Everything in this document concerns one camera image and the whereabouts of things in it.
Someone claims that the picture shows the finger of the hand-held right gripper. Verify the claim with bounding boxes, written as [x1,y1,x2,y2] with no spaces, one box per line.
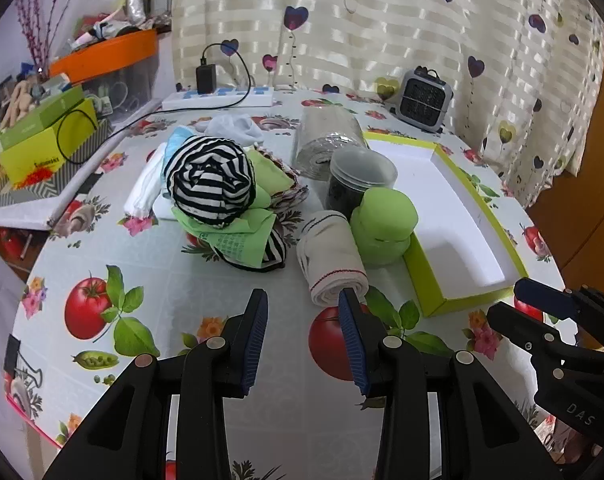
[513,277,604,356]
[486,302,582,376]

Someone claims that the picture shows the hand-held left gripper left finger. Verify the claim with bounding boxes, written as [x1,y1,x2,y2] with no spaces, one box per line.
[42,288,269,480]

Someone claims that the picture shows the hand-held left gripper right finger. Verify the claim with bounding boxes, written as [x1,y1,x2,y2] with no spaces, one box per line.
[338,287,565,480]

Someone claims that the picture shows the light green mesh cloth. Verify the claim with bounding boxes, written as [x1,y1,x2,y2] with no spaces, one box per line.
[172,207,279,269]

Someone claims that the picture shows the green-edged white box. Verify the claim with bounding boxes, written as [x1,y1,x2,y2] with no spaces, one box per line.
[362,130,530,318]

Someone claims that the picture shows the black white striped cloth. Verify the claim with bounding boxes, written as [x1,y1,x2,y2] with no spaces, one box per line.
[164,136,289,274]

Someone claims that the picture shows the blue face mask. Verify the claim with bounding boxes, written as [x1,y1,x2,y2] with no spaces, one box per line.
[163,127,203,166]

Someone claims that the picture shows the pale grey sock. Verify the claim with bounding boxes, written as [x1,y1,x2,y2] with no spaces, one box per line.
[196,114,267,146]

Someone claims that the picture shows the white rolled towel red stitching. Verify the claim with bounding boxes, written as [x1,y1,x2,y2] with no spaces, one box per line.
[296,211,370,307]

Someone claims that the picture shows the tomato print tablecloth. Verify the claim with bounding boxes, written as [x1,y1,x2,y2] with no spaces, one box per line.
[4,87,577,480]

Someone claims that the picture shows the light green rolled towel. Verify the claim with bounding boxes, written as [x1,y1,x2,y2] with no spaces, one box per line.
[350,187,419,267]

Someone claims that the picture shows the brown wooden cabinet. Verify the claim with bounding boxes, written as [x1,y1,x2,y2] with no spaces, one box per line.
[524,5,604,291]

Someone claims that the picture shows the white cloth sheet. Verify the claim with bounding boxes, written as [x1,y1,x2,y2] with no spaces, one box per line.
[152,192,187,222]

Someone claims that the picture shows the clear plastic jar dark contents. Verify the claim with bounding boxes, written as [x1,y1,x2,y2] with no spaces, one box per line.
[324,149,397,221]

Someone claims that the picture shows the white folded cloth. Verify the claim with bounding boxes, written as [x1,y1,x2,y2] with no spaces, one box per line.
[123,142,171,219]

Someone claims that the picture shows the grey cloth roll in bag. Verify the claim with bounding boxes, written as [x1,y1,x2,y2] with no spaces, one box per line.
[292,106,371,181]

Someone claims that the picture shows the small grey desk heater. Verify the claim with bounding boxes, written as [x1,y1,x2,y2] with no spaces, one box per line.
[396,66,455,133]

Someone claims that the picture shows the white power strip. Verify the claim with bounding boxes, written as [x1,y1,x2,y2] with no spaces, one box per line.
[161,86,275,111]

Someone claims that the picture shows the black binder clip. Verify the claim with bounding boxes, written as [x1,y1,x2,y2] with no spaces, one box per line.
[3,334,45,391]

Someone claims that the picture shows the zigzag patterned box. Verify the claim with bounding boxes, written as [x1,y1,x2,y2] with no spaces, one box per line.
[0,117,114,209]

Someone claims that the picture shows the black charger adapter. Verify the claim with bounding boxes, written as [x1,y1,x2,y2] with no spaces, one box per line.
[196,64,217,95]

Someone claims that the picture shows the large yellow-green box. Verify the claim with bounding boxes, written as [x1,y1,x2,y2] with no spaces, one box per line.
[0,97,100,186]

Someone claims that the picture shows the flat green box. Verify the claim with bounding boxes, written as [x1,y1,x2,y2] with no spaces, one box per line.
[0,85,85,148]

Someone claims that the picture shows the cream curtain with hearts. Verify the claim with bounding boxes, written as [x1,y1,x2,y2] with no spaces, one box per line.
[171,0,604,208]

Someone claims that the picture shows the clear bin with orange lid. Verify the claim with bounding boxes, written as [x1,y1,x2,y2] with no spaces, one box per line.
[48,28,161,116]

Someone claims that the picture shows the beige plush doll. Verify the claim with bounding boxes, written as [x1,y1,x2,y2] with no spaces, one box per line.
[0,79,33,128]

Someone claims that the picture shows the pile of assorted clutter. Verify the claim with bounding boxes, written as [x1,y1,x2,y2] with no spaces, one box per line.
[72,2,173,51]

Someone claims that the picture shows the dried pink branches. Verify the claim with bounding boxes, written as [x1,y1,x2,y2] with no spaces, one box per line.
[14,0,100,73]

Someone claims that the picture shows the black charger cable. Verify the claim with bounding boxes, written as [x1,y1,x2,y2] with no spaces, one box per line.
[57,42,253,166]

